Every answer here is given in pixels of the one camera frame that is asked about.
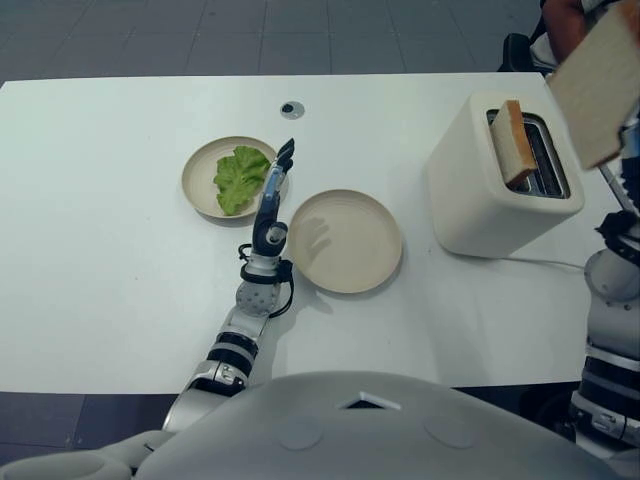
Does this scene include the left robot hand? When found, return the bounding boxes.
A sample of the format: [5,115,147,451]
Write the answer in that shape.
[243,138,298,275]

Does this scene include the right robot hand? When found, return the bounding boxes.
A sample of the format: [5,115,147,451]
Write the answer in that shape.
[597,105,640,217]

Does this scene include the bread slice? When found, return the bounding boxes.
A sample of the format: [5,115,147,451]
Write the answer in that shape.
[544,0,640,170]
[489,99,537,187]

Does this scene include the green lettuce leaf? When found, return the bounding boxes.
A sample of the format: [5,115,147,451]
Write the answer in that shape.
[213,145,273,217]

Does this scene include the beige plate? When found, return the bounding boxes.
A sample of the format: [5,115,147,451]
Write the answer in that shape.
[180,136,291,219]
[286,188,404,295]

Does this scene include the cream toaster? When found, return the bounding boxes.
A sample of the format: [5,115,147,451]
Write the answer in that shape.
[424,89,586,259]

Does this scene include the person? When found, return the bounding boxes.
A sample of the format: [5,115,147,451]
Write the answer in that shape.
[528,0,604,71]

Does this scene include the black chair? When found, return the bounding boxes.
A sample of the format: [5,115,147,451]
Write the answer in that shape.
[497,33,547,73]

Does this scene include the robot body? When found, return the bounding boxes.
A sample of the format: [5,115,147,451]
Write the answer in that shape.
[130,370,626,480]

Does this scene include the black cable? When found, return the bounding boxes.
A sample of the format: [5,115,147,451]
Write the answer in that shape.
[237,243,296,319]

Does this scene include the white cord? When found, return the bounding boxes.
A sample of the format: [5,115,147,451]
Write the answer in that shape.
[503,253,589,274]

